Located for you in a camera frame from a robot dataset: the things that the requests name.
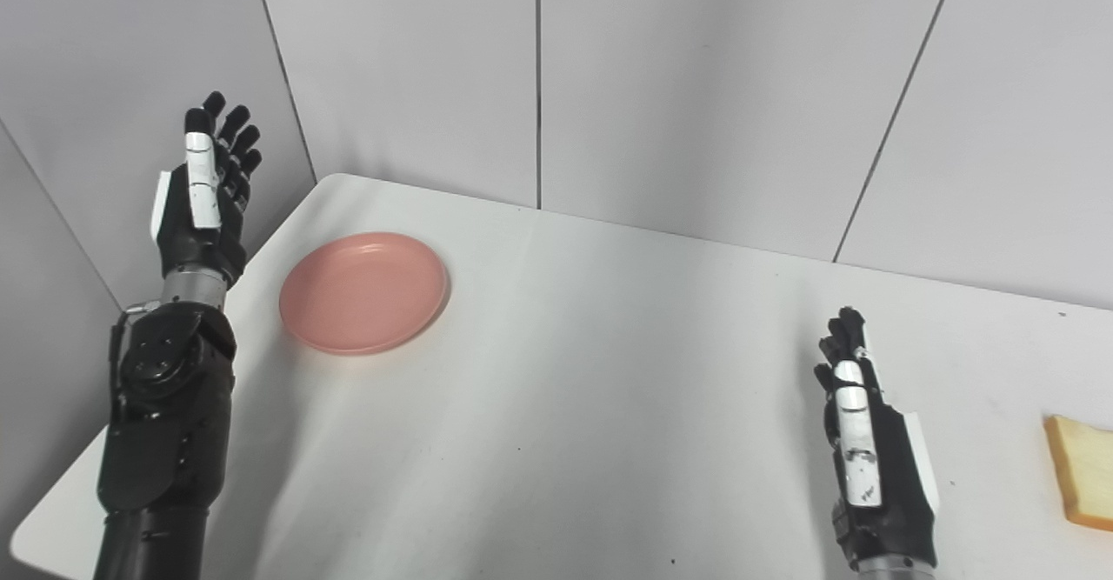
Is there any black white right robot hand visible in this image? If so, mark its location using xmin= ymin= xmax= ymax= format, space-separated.
xmin=814 ymin=306 xmax=941 ymax=569

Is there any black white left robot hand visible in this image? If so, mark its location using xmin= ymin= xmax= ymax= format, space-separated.
xmin=150 ymin=91 xmax=263 ymax=289

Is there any pink round plate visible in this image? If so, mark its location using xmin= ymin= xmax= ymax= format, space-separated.
xmin=278 ymin=232 xmax=450 ymax=357

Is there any slice of white bread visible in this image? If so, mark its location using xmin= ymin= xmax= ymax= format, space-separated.
xmin=1044 ymin=415 xmax=1113 ymax=532

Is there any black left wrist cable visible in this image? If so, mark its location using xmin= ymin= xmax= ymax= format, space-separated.
xmin=109 ymin=300 xmax=163 ymax=407

